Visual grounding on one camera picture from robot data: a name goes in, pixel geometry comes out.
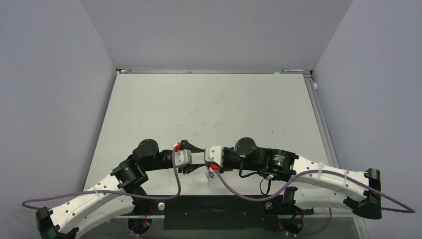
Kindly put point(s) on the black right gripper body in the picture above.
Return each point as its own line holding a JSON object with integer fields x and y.
{"x": 232, "y": 160}

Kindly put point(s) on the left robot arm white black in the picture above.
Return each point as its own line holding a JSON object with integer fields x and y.
{"x": 118, "y": 193}

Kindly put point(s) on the aluminium frame rail right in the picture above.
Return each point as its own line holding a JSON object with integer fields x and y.
{"x": 323, "y": 128}

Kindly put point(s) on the aluminium frame rail back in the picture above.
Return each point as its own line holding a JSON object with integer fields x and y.
{"x": 152, "y": 71}

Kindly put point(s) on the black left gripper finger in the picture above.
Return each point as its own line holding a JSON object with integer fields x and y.
{"x": 192, "y": 148}
{"x": 192, "y": 167}

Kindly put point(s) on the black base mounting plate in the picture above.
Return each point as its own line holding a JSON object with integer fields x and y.
{"x": 223, "y": 212}

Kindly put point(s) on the aluminium frame rail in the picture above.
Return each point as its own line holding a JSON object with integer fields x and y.
{"x": 152, "y": 71}
{"x": 323, "y": 128}

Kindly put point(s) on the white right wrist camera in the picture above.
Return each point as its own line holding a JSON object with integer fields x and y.
{"x": 214, "y": 154}

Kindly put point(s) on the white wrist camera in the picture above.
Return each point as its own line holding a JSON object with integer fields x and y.
{"x": 183, "y": 158}
{"x": 214, "y": 154}

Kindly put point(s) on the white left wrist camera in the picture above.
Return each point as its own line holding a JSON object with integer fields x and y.
{"x": 183, "y": 158}

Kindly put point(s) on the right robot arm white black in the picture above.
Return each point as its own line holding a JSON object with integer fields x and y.
{"x": 332, "y": 187}

